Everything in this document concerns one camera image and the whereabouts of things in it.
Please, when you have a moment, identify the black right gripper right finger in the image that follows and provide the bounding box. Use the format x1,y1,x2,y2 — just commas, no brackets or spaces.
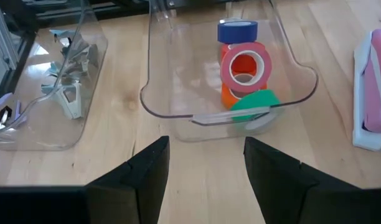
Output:
243,136,381,224

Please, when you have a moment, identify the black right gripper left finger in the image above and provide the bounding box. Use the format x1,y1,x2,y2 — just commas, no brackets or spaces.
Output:
0,136,171,224

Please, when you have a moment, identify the green tape roll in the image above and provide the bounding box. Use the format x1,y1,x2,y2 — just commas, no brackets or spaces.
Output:
230,89,281,131

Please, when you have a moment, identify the orange tape roll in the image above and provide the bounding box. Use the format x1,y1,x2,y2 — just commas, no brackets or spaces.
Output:
220,82,250,110

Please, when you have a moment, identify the pink tape roll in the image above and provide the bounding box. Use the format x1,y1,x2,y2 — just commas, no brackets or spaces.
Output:
220,42,273,94

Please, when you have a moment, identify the clear plastic bin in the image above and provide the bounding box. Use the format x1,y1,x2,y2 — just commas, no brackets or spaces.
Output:
0,0,109,152
139,0,319,142

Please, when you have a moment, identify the pink stapler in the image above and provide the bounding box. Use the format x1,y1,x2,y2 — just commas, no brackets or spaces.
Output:
352,29,381,152

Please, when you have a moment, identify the red tape roll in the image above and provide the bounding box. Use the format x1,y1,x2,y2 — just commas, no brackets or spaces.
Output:
221,45,268,91

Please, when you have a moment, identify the light blue staple remover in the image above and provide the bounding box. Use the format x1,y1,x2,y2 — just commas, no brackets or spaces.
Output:
49,29,78,43
45,60,67,78

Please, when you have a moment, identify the grey staple remover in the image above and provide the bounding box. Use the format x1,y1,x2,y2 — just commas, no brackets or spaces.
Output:
61,39,100,74

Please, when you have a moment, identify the lavender staple remover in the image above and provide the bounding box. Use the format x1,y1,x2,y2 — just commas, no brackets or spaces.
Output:
0,92,27,128

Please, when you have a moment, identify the blue tape roll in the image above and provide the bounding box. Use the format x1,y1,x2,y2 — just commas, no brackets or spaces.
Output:
217,20,259,44

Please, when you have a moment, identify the silver aluminium bracket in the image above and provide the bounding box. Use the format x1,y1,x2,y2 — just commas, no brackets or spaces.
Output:
0,0,20,94

